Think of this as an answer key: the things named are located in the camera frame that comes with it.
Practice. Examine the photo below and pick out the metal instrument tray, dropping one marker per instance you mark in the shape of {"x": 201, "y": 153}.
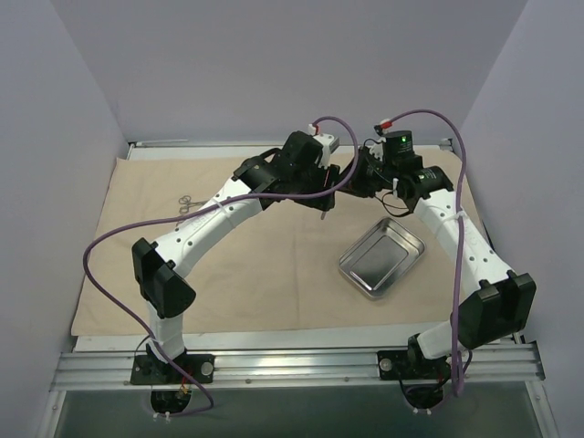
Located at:
{"x": 380, "y": 258}

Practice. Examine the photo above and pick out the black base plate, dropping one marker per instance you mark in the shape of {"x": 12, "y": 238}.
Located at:
{"x": 394, "y": 364}
{"x": 149, "y": 370}

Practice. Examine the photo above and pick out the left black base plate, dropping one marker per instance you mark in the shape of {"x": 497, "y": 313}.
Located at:
{"x": 149, "y": 370}

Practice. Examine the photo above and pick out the beige cloth wrap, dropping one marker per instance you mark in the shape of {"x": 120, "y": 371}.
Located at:
{"x": 276, "y": 271}

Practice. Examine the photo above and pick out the back aluminium rail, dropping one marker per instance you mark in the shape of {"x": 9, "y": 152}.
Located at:
{"x": 157, "y": 143}

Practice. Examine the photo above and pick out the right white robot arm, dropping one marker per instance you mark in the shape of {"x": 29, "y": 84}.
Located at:
{"x": 491, "y": 300}

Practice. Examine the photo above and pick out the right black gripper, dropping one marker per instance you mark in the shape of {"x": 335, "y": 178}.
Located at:
{"x": 361, "y": 176}

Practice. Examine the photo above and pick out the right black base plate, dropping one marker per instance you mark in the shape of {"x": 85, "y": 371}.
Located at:
{"x": 394, "y": 364}

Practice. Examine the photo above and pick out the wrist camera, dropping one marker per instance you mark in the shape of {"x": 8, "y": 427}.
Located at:
{"x": 329, "y": 144}
{"x": 397, "y": 148}

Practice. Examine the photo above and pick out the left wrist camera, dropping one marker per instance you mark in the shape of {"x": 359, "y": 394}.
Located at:
{"x": 329, "y": 144}

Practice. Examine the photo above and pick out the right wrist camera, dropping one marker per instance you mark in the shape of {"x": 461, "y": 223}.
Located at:
{"x": 397, "y": 148}

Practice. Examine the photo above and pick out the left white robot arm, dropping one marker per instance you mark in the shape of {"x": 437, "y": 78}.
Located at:
{"x": 301, "y": 167}

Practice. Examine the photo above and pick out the steel surgical forceps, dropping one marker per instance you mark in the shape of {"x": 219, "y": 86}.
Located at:
{"x": 188, "y": 198}

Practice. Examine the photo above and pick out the front aluminium rail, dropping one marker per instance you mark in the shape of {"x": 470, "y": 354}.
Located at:
{"x": 287, "y": 368}

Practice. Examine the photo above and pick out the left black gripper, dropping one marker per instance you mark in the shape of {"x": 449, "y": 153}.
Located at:
{"x": 317, "y": 183}

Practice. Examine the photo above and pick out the steel surgical scissors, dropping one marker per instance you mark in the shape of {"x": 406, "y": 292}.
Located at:
{"x": 186, "y": 208}

